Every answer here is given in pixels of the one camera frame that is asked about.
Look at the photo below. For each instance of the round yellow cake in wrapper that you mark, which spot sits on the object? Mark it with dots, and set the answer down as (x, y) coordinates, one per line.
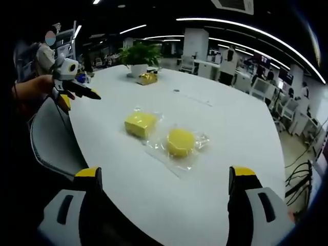
(202, 139)

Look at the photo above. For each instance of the long ceiling light strip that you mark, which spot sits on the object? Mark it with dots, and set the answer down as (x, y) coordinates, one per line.
(256, 32)

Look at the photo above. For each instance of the ceiling air vent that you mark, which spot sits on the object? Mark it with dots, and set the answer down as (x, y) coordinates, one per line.
(234, 5)

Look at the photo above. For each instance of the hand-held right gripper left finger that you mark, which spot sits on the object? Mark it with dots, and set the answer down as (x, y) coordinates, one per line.
(68, 212)

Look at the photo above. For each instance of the blue object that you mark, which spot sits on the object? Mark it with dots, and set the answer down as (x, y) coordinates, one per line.
(81, 77)

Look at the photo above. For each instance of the white square pillar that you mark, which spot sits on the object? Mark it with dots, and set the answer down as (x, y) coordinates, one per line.
(196, 43)

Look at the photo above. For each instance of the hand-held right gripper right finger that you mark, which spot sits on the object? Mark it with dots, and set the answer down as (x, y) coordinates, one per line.
(256, 212)

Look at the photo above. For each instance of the yellow square silicone block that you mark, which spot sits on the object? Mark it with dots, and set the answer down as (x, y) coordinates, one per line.
(140, 124)

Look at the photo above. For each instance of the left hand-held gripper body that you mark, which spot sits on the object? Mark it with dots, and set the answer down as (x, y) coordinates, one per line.
(66, 68)

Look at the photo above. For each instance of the square yellow cake in wrapper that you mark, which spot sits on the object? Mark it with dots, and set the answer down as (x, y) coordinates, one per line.
(159, 120)

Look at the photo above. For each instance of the white office chair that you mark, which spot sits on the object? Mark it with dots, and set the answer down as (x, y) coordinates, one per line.
(262, 89)
(187, 62)

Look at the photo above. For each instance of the yellow round silicone block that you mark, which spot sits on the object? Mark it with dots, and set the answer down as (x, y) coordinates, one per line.
(181, 143)

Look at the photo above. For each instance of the gold foil box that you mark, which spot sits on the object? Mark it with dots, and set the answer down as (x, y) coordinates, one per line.
(148, 78)

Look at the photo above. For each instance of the green potted plant white pot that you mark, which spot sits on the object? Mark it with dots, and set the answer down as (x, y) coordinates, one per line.
(139, 57)

